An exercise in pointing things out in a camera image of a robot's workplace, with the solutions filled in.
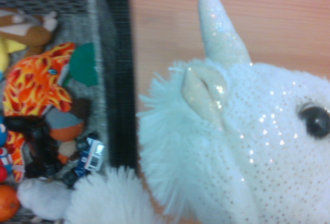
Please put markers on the white unicorn stuffed toy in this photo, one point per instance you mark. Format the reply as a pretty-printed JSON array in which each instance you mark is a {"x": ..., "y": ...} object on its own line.
[{"x": 257, "y": 144}]

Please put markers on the blue white toy jeep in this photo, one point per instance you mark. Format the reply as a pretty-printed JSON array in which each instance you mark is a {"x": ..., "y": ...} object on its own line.
[{"x": 90, "y": 157}]

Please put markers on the grey orange knitted toy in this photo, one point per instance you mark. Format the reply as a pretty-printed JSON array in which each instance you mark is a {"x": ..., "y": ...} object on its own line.
[{"x": 67, "y": 128}]

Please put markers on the brown stuffed dog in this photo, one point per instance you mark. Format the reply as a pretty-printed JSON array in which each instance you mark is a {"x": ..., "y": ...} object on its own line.
[{"x": 28, "y": 31}]

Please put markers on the small white plush toy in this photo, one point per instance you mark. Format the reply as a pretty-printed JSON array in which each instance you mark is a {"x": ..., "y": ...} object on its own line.
[{"x": 41, "y": 198}]

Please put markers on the yellow blue plush toy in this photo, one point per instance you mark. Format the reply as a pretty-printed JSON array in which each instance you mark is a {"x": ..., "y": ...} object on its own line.
[{"x": 3, "y": 56}]

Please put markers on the orange flame pattern plush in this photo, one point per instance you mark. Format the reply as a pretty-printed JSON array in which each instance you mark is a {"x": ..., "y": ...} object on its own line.
[{"x": 33, "y": 87}]

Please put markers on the Captain America plush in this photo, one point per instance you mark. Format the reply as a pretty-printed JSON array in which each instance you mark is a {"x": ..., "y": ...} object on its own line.
[{"x": 3, "y": 154}]

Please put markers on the orange fruit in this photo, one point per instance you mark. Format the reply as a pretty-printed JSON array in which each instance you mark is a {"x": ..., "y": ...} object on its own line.
[{"x": 7, "y": 203}]

